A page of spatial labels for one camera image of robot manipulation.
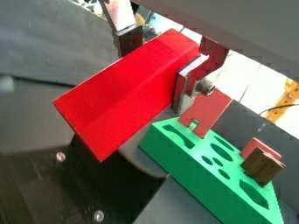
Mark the tall red arch block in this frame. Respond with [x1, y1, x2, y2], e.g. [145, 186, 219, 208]
[179, 89, 233, 138]

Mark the brown star block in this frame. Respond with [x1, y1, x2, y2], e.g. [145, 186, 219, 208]
[241, 148, 286, 187]

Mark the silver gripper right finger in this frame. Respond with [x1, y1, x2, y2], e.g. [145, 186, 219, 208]
[171, 37, 230, 115]

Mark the red hexagon prism block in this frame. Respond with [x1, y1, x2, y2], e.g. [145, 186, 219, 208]
[54, 29, 199, 161]

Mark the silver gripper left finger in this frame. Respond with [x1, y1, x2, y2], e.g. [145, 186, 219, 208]
[99, 0, 143, 57]

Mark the green foam shape board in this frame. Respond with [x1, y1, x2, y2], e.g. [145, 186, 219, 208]
[139, 118, 285, 224]

